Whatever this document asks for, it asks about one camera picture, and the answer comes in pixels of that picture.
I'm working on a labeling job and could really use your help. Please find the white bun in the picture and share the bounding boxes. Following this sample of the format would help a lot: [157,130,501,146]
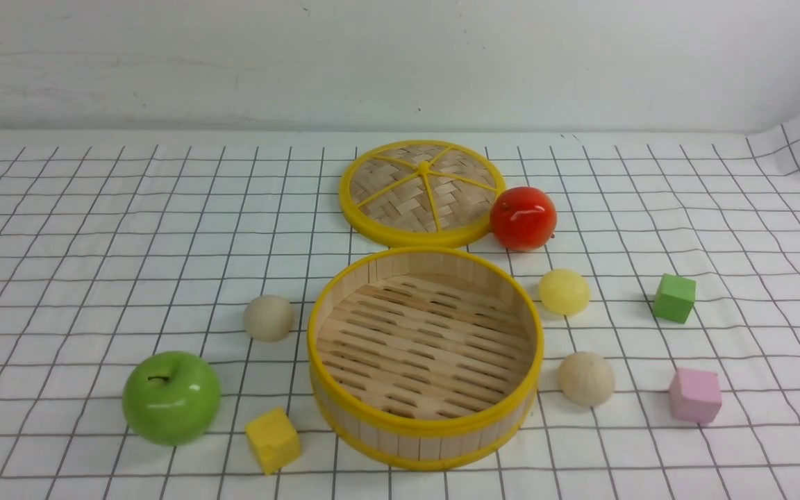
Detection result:
[242,294,294,342]
[556,351,616,406]

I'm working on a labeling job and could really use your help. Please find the green cube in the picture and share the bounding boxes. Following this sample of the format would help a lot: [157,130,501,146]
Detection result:
[653,274,697,325]

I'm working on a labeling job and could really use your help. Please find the red tomato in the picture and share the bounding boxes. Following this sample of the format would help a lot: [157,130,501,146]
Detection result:
[490,186,558,252]

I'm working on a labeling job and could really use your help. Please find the pink cube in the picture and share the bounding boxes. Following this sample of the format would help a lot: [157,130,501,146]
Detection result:
[669,367,723,424]

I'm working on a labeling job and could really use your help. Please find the yellow cube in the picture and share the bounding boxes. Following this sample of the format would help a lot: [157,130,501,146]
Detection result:
[244,406,302,475]

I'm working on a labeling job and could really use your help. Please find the green apple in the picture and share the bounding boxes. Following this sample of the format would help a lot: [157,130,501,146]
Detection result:
[122,351,222,447]

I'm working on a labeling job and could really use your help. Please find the yellow bun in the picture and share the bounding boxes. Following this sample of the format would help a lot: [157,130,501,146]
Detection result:
[537,269,591,316]

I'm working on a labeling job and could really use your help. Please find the bamboo steamer tray yellow rim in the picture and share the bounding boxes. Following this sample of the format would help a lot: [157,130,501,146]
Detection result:
[307,247,545,471]

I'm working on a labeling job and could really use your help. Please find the woven bamboo steamer lid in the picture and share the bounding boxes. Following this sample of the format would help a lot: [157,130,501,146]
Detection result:
[337,140,507,248]

